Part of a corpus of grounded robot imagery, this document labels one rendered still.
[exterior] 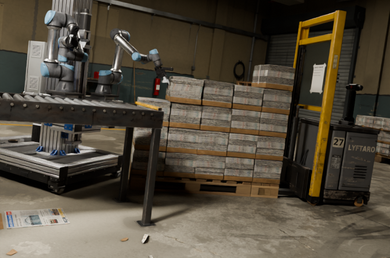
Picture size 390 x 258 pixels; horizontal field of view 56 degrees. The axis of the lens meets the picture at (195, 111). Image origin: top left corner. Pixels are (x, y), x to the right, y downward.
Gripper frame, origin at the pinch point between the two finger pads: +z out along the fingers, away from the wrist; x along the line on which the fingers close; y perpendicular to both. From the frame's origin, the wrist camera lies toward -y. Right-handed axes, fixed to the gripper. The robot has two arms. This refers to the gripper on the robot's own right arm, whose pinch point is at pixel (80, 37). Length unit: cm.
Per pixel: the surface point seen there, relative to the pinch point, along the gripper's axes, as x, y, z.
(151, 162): -50, 73, 47
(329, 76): -210, -29, 67
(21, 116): 35, 57, 35
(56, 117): 17, 55, 37
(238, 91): -151, 3, 13
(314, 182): -224, 71, 67
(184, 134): -117, 53, -7
